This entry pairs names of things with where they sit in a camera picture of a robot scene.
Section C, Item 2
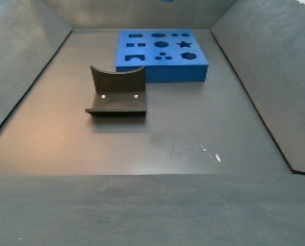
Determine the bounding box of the blue shape sorter block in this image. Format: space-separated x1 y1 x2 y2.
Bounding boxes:
116 30 208 83

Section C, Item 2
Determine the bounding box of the black curved holder stand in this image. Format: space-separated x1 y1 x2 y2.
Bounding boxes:
84 66 147 115

